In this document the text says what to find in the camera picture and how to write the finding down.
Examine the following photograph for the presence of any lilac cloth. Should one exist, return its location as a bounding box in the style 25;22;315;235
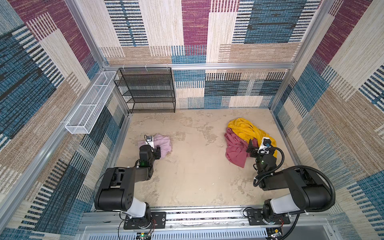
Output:
138;134;172;159

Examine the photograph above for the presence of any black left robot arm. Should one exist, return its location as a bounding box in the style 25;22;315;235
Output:
94;145;161;229

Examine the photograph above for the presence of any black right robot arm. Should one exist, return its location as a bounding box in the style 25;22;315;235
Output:
245;137;336;225

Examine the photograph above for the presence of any maroon cloth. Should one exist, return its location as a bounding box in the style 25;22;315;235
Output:
225;128;250;168

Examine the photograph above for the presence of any yellow cloth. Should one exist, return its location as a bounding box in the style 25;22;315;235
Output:
227;118;277;147

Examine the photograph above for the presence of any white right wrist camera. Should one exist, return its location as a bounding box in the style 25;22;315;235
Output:
258;137;272;155

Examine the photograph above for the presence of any black wire shelf rack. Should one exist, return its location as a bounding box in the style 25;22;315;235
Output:
115;67;176;114

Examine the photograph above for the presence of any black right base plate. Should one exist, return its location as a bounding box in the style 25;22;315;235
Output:
243;208;291;226

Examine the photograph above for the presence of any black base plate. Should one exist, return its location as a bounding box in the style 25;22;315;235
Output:
243;208;291;226
123;212;167;230

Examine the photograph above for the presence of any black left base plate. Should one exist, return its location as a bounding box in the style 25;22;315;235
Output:
123;212;167;230

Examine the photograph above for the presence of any white wire basket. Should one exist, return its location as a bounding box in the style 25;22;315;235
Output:
65;71;117;135

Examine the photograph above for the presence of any black corrugated cable conduit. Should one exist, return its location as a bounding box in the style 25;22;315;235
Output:
253;146;336;240

